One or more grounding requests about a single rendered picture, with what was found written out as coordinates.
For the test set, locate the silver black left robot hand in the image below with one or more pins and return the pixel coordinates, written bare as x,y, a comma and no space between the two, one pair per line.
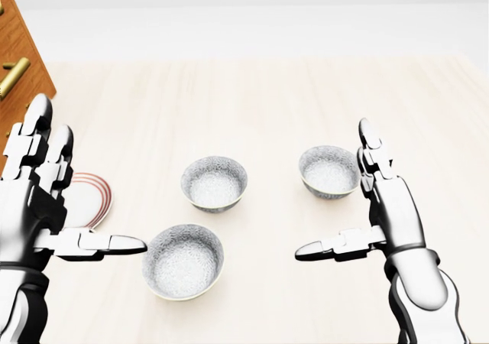
23,210

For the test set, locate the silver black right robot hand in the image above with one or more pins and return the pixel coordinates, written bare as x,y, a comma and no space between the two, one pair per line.
397,210

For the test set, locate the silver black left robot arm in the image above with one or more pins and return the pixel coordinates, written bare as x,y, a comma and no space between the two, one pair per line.
19,306

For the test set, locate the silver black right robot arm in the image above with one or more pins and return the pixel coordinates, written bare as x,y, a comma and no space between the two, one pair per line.
424,298

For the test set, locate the patterned grey bowl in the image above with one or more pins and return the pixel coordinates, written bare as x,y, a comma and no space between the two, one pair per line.
183,261
328,174
214,183

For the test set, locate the white plate with red rings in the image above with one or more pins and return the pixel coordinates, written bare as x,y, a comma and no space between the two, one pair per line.
86,202

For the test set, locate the wooden cabinet drawer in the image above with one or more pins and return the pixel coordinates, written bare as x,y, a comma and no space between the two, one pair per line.
19,80

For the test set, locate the wooden cabinet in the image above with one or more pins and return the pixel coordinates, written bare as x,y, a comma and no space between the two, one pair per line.
26,46

